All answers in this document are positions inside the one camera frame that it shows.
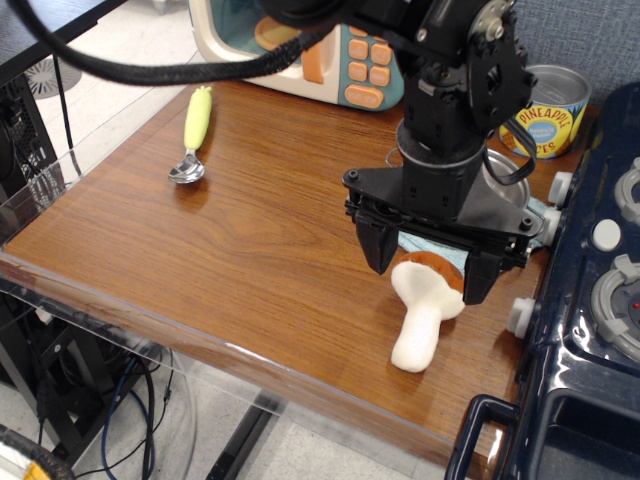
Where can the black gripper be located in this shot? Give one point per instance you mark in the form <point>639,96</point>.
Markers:
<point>378,236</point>

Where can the plush white brown mushroom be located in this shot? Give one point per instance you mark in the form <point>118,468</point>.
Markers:
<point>431,289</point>

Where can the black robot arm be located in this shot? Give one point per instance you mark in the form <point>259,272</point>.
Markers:
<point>465,76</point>

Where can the teal cream toy microwave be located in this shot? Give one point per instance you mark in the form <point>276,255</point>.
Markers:
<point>348,67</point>

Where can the light blue cloth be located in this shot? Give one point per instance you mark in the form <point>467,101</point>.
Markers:
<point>411,243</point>

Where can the stainless steel pot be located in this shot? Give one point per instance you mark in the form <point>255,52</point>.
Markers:
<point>467,195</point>

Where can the pineapple slices can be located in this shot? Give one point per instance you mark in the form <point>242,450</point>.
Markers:
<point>559,100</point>

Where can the dark blue toy stove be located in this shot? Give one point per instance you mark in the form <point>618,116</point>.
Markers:
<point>577,410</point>

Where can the black table leg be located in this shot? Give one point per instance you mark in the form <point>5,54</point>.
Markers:
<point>240,445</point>

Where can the orange toy plate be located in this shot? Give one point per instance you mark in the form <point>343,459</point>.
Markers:
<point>269,33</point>

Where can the black desk at left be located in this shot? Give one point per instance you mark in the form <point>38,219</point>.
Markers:
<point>68,19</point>

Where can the spoon with yellow-green handle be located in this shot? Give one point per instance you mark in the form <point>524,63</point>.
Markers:
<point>190,169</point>

